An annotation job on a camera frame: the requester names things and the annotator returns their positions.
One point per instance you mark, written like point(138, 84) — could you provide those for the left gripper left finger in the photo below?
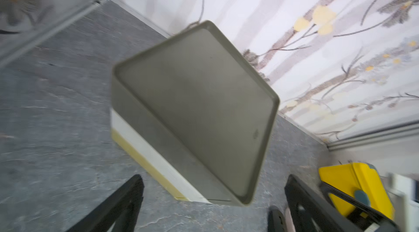
point(118, 213)

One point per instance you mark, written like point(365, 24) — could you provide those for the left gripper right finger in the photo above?
point(310, 212)

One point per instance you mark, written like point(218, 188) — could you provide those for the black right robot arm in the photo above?
point(363, 216)

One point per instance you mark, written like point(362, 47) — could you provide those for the yellow lidded container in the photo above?
point(362, 182)

